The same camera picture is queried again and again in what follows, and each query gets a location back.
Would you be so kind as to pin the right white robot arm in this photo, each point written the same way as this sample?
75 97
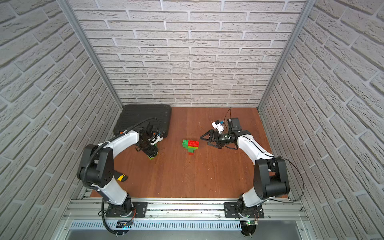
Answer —
270 172

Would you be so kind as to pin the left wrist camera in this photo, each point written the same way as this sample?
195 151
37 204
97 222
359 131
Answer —
155 139

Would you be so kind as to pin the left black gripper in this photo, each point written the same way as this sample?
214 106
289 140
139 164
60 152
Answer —
151 150

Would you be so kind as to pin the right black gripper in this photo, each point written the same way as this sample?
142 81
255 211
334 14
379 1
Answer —
211 133

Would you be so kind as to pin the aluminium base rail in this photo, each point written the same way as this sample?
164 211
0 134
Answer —
182 214

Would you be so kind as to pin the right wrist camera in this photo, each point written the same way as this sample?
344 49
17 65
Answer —
218 126

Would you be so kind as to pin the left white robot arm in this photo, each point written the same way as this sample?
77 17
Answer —
97 171

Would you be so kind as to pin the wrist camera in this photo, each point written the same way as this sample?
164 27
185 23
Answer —
218 126
155 139

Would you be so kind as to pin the black plastic tool case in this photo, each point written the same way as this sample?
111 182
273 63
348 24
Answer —
135 113

